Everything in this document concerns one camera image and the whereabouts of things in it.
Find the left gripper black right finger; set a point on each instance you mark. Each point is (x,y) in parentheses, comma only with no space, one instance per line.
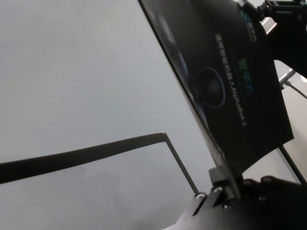
(275,194)

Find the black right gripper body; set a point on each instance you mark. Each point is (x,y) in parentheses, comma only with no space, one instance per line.
(290,43)

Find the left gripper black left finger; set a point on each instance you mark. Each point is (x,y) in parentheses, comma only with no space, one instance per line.
(220,189)

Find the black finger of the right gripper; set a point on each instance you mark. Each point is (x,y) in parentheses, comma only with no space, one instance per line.
(250,7)

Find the black robot print poster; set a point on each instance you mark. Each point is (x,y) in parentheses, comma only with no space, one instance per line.
(227,83)

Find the small silver metal bracket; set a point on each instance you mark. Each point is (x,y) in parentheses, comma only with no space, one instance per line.
(268,25)

